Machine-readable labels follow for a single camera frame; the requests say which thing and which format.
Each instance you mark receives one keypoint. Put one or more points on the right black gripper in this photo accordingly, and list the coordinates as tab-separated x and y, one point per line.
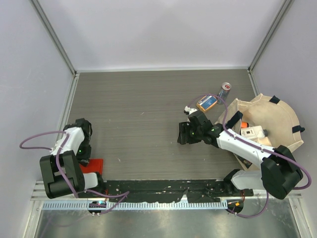
184	128

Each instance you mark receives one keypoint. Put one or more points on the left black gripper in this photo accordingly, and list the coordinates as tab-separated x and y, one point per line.
83	159

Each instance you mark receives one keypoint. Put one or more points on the red paper box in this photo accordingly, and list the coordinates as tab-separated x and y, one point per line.
94	165

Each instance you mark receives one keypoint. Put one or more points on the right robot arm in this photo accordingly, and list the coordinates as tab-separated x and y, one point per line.
277	171

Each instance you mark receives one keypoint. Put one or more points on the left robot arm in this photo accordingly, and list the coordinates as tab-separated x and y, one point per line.
61	171

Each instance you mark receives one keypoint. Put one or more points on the white cosmetic box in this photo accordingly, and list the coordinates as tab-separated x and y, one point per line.
254	132

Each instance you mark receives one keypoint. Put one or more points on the orange blue snack pack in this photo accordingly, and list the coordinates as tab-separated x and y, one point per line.
206	103

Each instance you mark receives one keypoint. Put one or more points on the silver drink can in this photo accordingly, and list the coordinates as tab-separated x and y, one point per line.
224	92

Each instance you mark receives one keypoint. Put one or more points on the orange capped bottle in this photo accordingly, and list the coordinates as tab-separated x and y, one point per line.
244	124

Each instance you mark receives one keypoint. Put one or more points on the beige cylinder bottle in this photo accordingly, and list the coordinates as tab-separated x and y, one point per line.
264	141

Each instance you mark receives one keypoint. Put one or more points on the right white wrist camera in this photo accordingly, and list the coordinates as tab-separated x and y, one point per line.
188	110

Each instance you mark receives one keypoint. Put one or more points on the white slotted cable duct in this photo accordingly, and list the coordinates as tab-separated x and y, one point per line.
125	206

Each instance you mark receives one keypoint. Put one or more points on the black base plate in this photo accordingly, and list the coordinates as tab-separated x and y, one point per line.
168	191

